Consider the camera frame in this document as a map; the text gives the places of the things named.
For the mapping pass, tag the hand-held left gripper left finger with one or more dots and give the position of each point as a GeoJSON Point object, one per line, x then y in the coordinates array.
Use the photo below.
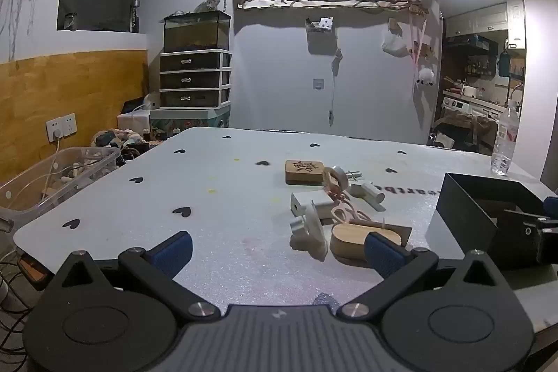
{"type": "Point", "coordinates": [171, 253]}

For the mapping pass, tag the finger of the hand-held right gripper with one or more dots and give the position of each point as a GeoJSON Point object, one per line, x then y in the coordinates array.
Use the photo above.
{"type": "Point", "coordinates": [552, 207]}
{"type": "Point", "coordinates": [521, 226]}

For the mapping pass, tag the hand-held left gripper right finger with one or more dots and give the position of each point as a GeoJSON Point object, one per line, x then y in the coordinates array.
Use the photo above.
{"type": "Point", "coordinates": [384, 256]}

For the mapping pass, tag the oval wooden block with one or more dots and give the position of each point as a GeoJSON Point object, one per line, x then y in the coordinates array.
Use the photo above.
{"type": "Point", "coordinates": [348, 241]}

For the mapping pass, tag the black box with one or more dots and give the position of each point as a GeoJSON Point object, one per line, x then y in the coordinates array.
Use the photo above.
{"type": "Point", "coordinates": [468, 210]}

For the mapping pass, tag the white plastic cylinder piece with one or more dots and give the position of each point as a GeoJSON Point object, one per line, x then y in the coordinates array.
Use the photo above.
{"type": "Point", "coordinates": [368, 195]}

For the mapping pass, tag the white suction cup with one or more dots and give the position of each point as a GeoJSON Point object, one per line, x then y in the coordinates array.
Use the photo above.
{"type": "Point", "coordinates": [313, 224]}

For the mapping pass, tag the small white grid piece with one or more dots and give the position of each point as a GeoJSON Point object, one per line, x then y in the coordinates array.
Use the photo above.
{"type": "Point", "coordinates": [354, 175]}

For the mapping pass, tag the white tape roll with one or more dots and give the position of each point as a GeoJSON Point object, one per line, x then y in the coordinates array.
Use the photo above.
{"type": "Point", "coordinates": [338, 176]}

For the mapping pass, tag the engraved wooden block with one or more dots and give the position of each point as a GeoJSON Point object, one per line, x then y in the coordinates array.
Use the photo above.
{"type": "Point", "coordinates": [304, 172]}

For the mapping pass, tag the clear water bottle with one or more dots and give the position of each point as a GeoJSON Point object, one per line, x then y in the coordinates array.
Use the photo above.
{"type": "Point", "coordinates": [503, 141]}

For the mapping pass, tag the chair with brown coat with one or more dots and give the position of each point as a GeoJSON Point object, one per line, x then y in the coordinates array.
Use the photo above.
{"type": "Point", "coordinates": [464, 128]}

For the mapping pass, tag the pile of plush toys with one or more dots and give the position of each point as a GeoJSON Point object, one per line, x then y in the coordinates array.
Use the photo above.
{"type": "Point", "coordinates": [115, 138]}

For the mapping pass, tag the clear plastic bin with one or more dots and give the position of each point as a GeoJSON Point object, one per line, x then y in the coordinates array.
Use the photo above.
{"type": "Point", "coordinates": [65, 176]}

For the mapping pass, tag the white washing machine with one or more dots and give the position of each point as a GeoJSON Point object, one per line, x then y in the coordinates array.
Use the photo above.
{"type": "Point", "coordinates": [457, 105]}

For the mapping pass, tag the white box device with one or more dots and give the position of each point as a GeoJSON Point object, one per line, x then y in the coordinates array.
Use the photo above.
{"type": "Point", "coordinates": [135, 117]}

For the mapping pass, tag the white rice cooker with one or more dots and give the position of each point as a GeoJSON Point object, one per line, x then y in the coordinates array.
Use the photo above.
{"type": "Point", "coordinates": [470, 91]}

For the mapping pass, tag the white drawer unit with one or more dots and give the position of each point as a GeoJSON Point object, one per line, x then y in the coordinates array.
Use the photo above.
{"type": "Point", "coordinates": [194, 79]}

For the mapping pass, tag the white plush sheep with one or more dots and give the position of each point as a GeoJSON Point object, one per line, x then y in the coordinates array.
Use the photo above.
{"type": "Point", "coordinates": [426, 76]}

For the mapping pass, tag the pink ribbon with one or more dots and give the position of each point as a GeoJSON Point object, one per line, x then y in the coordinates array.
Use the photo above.
{"type": "Point", "coordinates": [416, 45]}

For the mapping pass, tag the white hanging bag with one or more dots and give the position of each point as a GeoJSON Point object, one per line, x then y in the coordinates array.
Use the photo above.
{"type": "Point", "coordinates": [394, 44]}

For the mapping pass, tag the glass fish tank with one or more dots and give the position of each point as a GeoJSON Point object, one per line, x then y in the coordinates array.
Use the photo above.
{"type": "Point", "coordinates": [196, 31]}

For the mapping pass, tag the white wall socket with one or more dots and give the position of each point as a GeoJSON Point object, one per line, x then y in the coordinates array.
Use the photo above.
{"type": "Point", "coordinates": [61, 125]}

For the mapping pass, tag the white wall plate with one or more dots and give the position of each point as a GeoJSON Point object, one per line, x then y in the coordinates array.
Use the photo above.
{"type": "Point", "coordinates": [318, 84]}

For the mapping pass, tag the wall clip holder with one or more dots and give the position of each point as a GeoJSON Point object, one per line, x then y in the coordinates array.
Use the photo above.
{"type": "Point", "coordinates": [320, 24]}

